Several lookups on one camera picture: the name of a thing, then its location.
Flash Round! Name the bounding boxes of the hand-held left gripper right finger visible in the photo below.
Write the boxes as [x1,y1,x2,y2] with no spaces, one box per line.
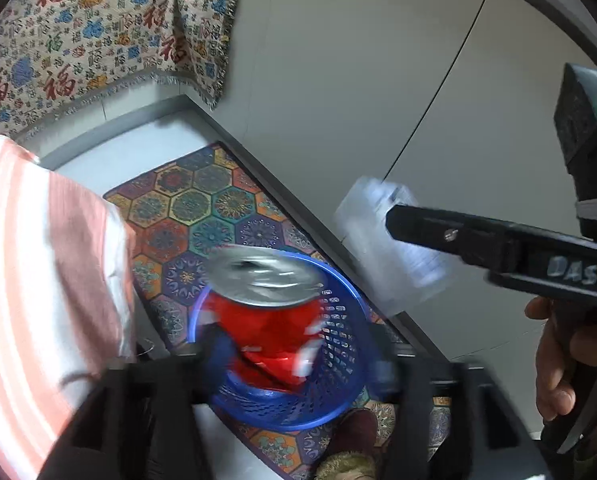
[369,324,555,480]

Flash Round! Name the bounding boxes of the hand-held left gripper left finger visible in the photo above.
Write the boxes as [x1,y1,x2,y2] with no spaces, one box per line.
[38,329,240,480]

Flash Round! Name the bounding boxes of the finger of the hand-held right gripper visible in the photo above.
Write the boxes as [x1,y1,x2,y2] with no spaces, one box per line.
[385,203,530,282]

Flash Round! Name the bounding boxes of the crushed red soda can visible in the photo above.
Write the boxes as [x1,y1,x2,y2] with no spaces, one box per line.
[197,245,330,392]

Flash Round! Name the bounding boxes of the blue plastic mesh basket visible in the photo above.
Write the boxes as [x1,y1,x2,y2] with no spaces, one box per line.
[187,249,375,432]

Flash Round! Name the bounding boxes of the person's right hand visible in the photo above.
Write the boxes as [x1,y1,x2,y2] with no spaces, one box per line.
[524,297,585,424]

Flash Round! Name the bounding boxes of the maroon furry slipper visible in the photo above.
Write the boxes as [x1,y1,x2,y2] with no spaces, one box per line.
[312,407,385,480]

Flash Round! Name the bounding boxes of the hexagon patterned floor mat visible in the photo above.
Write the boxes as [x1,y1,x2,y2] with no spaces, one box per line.
[102,142,455,480]

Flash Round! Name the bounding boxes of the white lower kitchen cabinet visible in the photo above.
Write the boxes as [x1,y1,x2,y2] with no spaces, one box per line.
[178,0,597,363]

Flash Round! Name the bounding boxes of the orange white striped tablecloth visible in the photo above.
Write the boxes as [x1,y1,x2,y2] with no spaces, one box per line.
[0,132,140,480]

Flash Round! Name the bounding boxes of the printed floral cloth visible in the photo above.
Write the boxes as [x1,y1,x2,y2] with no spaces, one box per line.
[0,0,250,137]

